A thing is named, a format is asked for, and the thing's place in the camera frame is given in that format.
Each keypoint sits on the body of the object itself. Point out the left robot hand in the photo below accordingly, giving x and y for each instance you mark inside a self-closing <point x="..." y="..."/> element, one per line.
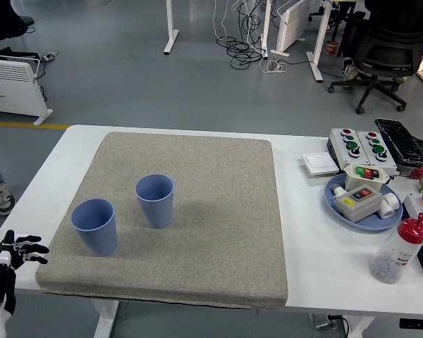
<point x="3" y="260"/>

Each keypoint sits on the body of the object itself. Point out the blue ribbed plastic cup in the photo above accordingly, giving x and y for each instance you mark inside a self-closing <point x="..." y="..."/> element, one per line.
<point x="157" y="213"/>
<point x="98" y="239"/>

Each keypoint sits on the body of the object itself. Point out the brown paper cup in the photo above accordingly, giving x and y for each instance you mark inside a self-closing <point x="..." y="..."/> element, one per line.
<point x="332" y="48"/>

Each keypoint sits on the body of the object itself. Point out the standing person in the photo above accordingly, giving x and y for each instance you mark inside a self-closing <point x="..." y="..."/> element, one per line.
<point x="0" y="199"/>

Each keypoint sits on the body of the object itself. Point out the white table leg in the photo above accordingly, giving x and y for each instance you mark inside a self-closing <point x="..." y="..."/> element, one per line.
<point x="105" y="320"/>
<point x="361" y="327"/>

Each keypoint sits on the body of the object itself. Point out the white panel heater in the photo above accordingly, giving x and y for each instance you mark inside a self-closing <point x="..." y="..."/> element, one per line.
<point x="290" y="26"/>
<point x="7" y="88"/>

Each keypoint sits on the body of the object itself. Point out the grey-brown mat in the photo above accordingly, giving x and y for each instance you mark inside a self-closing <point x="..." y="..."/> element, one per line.
<point x="204" y="218"/>

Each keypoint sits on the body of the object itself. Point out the grey power strip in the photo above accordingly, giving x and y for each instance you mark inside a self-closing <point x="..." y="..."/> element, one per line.
<point x="50" y="55"/>

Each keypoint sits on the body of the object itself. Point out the white desk leg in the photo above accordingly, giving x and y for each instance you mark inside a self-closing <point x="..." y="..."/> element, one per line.
<point x="317" y="60"/>
<point x="265" y="31"/>
<point x="170" y="35"/>

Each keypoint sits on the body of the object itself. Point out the white plug fitting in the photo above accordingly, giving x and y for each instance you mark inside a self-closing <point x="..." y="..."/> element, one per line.
<point x="336" y="189"/>

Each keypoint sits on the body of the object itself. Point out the white four-button control box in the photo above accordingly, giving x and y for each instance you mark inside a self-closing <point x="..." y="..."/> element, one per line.
<point x="372" y="153"/>
<point x="345" y="149"/>

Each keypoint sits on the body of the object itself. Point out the blue plate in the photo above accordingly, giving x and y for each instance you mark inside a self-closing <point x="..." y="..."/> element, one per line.
<point x="370" y="224"/>

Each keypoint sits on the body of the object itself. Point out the clear bottle red cap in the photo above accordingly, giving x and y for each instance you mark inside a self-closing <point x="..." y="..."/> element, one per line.
<point x="391" y="257"/>

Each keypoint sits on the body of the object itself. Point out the white pipe fitting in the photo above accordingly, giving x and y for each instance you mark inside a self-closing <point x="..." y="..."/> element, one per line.
<point x="389" y="206"/>

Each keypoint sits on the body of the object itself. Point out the seated person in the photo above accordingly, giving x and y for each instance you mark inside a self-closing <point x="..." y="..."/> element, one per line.
<point x="352" y="38"/>

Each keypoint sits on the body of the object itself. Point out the black wrapped tray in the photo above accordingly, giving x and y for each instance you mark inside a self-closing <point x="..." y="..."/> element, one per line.
<point x="403" y="142"/>

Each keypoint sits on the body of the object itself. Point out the black table control panel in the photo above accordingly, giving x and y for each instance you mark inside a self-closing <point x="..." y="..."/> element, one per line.
<point x="417" y="324"/>

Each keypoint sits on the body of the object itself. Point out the black office chair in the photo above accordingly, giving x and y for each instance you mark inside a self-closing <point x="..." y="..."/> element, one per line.
<point x="391" y="53"/>

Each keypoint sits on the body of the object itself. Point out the white wall switch plate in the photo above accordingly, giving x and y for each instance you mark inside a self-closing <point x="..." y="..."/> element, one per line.
<point x="319" y="163"/>

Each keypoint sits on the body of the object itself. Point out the grey switch box red button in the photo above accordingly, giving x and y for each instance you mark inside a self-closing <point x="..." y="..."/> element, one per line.
<point x="356" y="209"/>

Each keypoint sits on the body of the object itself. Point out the beige switch box green red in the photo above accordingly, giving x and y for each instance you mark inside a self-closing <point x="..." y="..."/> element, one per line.
<point x="354" y="181"/>

